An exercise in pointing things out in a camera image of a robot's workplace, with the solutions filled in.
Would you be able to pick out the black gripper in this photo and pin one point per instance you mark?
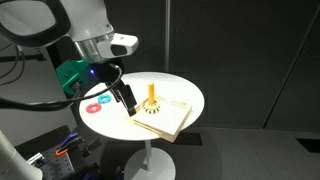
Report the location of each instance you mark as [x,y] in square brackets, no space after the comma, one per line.
[104,72]

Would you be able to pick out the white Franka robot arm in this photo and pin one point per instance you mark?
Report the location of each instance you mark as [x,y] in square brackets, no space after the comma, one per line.
[86,20]

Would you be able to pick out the orange stake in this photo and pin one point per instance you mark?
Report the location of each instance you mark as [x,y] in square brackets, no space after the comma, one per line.
[151,93]

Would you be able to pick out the black clamp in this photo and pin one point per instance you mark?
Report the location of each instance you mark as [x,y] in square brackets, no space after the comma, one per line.
[87,148]

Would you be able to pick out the purple clamp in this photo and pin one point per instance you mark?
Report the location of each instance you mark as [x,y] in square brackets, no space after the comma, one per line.
[68,138]

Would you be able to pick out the grey vertical pole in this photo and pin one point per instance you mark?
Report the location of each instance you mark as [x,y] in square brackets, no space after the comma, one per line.
[167,33]

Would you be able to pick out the orange clamp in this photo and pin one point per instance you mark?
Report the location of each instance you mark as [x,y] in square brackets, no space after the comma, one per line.
[61,152]

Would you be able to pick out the black perforated board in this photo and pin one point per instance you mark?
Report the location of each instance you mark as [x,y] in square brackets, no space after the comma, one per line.
[58,166]

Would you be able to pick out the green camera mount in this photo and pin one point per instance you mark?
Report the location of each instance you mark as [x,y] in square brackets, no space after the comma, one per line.
[68,74]

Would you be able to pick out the white table pedestal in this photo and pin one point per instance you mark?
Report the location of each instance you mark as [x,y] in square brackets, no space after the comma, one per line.
[150,163]

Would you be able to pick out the white cylindrical post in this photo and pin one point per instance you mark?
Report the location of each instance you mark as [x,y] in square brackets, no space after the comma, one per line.
[13,160]

